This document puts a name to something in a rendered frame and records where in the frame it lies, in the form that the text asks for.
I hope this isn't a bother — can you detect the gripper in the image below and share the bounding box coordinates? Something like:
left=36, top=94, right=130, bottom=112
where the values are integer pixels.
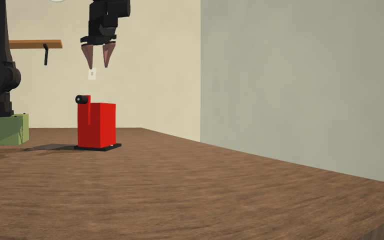
left=80, top=34, right=117, bottom=70

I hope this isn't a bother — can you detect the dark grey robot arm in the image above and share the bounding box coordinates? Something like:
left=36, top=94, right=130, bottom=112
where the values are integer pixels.
left=0, top=0, right=131, bottom=117

